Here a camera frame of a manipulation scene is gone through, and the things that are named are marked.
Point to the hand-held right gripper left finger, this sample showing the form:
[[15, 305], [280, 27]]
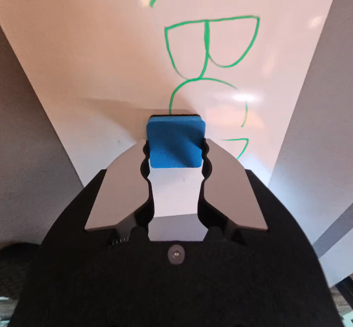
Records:
[[118, 194]]

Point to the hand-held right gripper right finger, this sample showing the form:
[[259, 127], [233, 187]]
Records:
[[233, 194]]

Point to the blue foam eraser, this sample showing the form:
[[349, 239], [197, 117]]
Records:
[[175, 142]]

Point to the small white whiteboard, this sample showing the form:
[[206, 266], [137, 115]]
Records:
[[96, 70]]

